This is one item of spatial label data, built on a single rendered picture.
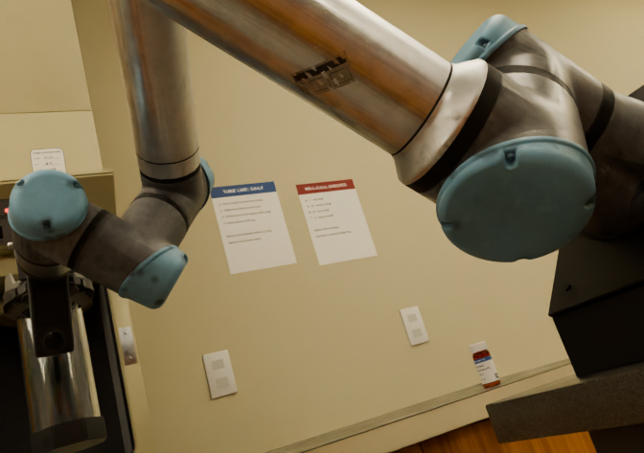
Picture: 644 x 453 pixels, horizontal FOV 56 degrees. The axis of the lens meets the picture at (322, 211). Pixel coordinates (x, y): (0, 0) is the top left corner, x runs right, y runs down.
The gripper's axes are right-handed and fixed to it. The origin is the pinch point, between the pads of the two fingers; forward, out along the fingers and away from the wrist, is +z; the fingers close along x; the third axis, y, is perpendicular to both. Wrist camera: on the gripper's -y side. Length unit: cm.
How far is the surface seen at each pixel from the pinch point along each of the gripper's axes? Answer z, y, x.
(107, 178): 8.8, 25.8, -13.4
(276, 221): 62, 33, -68
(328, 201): 62, 38, -88
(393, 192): 62, 38, -114
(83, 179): 8.6, 26.0, -9.3
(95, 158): 19.5, 36.1, -13.6
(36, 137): 19.4, 41.8, -3.3
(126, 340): 19.8, -2.3, -12.9
